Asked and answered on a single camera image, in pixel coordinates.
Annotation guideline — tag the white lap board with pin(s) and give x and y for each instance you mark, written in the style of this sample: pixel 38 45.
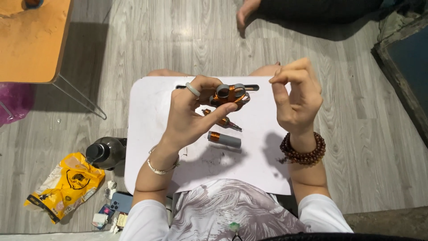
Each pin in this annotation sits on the white lap board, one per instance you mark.
pixel 234 160

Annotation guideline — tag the person's left hand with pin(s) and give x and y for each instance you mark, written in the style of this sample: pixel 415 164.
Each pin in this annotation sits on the person's left hand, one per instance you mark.
pixel 185 117

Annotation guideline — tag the crumpled white tissue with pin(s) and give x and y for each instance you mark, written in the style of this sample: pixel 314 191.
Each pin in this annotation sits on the crumpled white tissue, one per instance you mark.
pixel 109 190

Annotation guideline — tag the purple plastic bag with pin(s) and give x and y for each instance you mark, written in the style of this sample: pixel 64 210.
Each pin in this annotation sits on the purple plastic bag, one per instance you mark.
pixel 13 102

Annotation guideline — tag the blue smartphone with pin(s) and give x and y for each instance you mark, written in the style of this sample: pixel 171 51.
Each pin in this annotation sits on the blue smartphone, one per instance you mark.
pixel 121 202

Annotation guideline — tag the dark bottle with black cap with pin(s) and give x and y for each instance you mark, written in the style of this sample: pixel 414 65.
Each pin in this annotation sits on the dark bottle with black cap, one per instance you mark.
pixel 107 152

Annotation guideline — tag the silver bangle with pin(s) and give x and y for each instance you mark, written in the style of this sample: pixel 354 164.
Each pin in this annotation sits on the silver bangle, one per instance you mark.
pixel 162 171

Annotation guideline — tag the white patterned shirt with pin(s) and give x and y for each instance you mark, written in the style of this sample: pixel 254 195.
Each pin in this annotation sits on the white patterned shirt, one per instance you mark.
pixel 217 214

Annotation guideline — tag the grey stator with copper windings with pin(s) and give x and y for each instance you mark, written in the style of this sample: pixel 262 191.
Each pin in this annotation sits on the grey stator with copper windings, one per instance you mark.
pixel 230 97

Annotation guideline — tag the small colourful box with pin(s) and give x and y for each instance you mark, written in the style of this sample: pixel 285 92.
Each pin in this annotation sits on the small colourful box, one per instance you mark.
pixel 103 216

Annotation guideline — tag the screwdriver bit with copper coil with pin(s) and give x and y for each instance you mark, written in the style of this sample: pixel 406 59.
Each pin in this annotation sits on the screwdriver bit with copper coil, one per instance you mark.
pixel 227 123

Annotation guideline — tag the person's right hand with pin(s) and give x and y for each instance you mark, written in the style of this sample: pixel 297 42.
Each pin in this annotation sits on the person's right hand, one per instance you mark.
pixel 301 103

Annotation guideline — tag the yellow snack packet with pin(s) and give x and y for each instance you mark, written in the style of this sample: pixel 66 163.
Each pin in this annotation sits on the yellow snack packet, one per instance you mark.
pixel 67 185

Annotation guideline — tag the dark framed panel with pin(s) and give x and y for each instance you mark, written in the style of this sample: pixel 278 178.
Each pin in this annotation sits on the dark framed panel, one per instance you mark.
pixel 406 67

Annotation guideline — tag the blue round object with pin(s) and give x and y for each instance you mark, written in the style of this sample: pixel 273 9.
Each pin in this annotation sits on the blue round object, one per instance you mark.
pixel 32 3

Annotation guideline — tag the orange table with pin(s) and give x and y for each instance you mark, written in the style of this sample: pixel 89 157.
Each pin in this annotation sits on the orange table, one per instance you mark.
pixel 31 40

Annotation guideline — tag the small brown box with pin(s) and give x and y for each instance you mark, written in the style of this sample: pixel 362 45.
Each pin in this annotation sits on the small brown box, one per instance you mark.
pixel 121 221

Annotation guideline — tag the green pendant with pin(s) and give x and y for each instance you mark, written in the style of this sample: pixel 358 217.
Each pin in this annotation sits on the green pendant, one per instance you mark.
pixel 234 227

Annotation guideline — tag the person's left leg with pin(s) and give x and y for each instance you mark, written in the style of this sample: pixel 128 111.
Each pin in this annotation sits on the person's left leg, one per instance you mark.
pixel 163 72

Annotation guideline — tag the grey cylinder with copper winding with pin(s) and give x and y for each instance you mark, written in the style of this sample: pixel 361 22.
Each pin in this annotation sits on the grey cylinder with copper winding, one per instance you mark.
pixel 225 139

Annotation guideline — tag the person's right leg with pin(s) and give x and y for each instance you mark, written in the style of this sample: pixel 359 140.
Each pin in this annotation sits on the person's right leg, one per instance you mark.
pixel 266 69

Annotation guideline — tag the black flat bar tool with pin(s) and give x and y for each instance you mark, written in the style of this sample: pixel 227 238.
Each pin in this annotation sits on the black flat bar tool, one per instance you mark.
pixel 251 87

